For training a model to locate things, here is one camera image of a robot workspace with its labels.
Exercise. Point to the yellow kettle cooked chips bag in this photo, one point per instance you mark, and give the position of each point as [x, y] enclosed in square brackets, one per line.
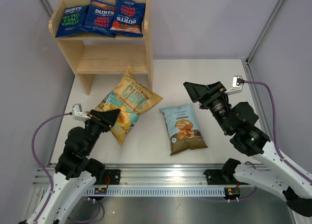
[133, 100]

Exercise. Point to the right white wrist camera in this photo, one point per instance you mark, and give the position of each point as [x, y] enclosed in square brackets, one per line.
[237, 85]

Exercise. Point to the light blue cassava chips bag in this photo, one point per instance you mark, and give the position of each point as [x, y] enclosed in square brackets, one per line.
[183, 128]

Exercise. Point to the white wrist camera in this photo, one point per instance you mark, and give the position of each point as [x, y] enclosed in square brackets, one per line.
[78, 114]
[237, 85]

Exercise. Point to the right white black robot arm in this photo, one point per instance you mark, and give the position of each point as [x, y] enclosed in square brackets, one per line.
[284, 178]

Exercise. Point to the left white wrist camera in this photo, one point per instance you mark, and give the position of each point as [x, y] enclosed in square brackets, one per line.
[78, 114]

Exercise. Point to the blue spicy sweet chilli bag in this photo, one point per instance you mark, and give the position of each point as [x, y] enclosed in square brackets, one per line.
[99, 18]

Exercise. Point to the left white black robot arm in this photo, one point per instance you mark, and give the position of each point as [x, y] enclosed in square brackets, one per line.
[75, 172]

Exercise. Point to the blue sea salt vinegar bag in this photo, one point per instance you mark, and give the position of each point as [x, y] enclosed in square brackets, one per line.
[72, 20]

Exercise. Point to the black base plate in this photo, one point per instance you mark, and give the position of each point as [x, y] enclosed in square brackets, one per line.
[111, 176]
[214, 177]

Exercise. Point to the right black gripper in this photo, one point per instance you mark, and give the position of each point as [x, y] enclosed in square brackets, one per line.
[216, 91]

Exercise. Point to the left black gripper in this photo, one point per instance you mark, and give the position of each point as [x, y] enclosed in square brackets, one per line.
[106, 119]

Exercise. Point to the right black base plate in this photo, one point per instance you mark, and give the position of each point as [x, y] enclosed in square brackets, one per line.
[214, 177]

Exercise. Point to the aluminium mounting rail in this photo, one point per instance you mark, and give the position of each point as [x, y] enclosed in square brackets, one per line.
[163, 175]

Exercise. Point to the wooden two-tier shelf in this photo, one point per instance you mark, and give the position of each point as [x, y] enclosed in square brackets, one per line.
[88, 54]

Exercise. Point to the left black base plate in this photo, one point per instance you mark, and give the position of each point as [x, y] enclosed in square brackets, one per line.
[111, 176]

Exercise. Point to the white slotted cable duct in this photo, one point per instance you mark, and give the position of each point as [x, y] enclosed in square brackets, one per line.
[156, 192]

